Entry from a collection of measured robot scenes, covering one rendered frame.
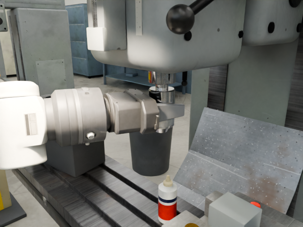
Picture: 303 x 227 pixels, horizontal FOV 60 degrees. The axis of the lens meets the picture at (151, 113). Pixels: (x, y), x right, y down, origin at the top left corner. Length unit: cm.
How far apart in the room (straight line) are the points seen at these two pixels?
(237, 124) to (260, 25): 40
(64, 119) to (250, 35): 32
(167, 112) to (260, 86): 39
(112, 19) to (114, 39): 3
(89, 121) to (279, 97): 52
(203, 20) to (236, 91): 47
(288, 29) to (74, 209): 59
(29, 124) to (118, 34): 17
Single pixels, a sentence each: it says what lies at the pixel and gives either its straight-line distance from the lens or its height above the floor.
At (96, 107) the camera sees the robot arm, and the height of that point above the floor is 126.
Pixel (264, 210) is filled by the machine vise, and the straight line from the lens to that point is 58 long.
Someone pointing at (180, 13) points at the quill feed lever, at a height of 138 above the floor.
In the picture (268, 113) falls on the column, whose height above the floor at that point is 115.
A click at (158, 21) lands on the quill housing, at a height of 138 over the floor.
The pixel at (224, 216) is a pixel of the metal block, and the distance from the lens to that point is 43.
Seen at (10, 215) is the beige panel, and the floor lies 3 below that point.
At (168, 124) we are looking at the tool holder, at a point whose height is 121.
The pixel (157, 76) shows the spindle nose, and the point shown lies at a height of 129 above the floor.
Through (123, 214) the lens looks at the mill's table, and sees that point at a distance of 64.
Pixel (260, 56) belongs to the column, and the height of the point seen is 130.
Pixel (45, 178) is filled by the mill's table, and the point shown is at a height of 97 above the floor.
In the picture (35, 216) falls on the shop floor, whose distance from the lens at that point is 233.
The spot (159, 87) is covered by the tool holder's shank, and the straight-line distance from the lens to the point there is 45.
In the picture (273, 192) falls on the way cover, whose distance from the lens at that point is 75.
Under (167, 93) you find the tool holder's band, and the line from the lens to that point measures 44.
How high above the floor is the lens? 137
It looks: 18 degrees down
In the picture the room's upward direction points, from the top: straight up
